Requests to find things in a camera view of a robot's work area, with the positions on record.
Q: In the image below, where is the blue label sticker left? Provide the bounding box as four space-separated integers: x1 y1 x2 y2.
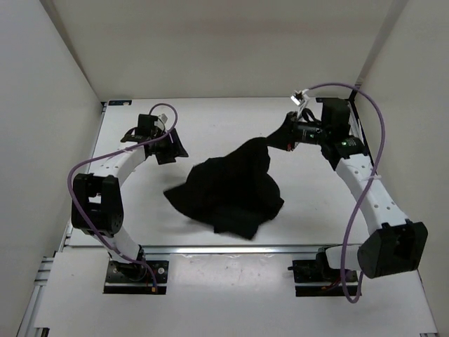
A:
108 100 132 106

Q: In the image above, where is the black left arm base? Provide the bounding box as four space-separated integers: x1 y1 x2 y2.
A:
103 260 169 295

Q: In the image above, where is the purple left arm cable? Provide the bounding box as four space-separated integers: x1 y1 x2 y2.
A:
67 103 178 287

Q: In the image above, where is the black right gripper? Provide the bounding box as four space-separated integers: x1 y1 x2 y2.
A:
260 112 328 152

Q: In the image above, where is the aluminium table edge rail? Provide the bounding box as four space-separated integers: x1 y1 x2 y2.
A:
58 244 401 259

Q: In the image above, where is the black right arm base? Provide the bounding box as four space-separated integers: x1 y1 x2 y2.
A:
287 245 363 301

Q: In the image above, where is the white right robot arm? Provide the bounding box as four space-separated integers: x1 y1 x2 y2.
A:
267 98 428 281

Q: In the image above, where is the black pleated skirt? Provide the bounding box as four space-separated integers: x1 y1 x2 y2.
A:
163 137 284 240

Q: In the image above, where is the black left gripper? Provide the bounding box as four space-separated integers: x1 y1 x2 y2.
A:
151 128 188 165

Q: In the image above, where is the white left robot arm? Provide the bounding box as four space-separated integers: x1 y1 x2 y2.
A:
68 112 188 281

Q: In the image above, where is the white front cover board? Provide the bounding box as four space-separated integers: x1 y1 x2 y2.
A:
36 249 436 336

